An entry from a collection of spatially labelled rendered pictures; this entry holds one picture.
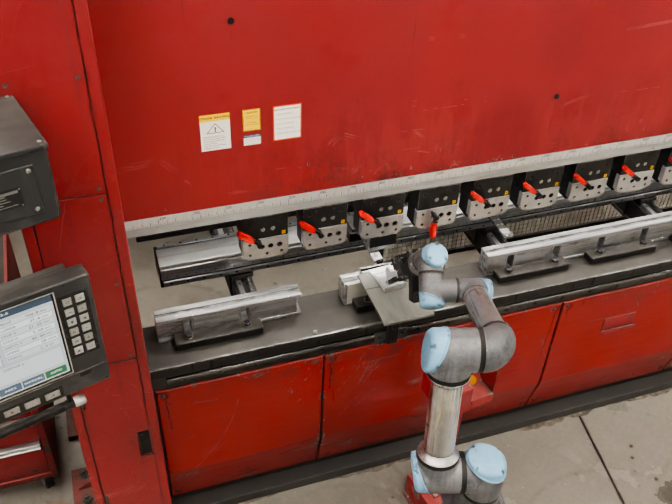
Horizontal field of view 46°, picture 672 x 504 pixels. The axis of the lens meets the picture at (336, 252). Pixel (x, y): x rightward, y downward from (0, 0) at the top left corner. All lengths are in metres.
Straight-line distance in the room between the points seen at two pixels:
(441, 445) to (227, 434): 1.03
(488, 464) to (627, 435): 1.63
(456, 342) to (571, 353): 1.49
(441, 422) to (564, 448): 1.60
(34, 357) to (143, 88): 0.74
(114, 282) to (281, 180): 0.58
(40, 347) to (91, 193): 0.40
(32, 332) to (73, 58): 0.63
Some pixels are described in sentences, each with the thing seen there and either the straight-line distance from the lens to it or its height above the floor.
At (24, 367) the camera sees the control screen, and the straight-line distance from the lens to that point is 2.02.
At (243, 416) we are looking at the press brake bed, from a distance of 2.92.
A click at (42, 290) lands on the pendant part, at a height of 1.60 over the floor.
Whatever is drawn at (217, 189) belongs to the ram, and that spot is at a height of 1.47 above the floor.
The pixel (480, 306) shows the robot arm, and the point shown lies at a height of 1.32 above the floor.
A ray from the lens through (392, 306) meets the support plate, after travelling 2.66.
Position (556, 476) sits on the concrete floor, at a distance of 3.59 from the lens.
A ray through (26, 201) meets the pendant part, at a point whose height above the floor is 1.82.
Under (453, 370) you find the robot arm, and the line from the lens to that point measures 2.01.
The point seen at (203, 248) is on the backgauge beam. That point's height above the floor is 0.98.
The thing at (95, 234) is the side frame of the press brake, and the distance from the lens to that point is 2.14.
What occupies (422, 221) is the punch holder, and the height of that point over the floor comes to 1.21.
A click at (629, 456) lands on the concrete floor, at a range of 3.76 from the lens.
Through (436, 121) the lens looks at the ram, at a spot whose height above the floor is 1.59.
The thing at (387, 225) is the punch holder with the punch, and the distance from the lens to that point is 2.64.
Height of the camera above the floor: 2.80
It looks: 39 degrees down
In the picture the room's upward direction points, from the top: 3 degrees clockwise
